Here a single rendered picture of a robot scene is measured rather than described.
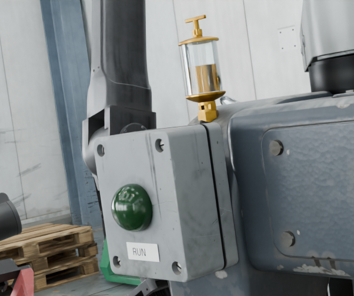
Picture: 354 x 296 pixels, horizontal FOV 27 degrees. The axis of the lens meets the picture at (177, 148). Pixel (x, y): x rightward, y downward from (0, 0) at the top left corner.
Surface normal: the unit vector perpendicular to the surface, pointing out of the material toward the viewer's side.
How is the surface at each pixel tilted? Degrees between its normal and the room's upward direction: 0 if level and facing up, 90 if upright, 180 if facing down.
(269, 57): 90
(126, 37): 78
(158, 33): 90
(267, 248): 90
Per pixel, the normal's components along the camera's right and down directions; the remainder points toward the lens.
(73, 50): 0.67, -0.05
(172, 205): -0.73, 0.14
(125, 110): 0.54, -0.23
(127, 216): -0.32, 0.25
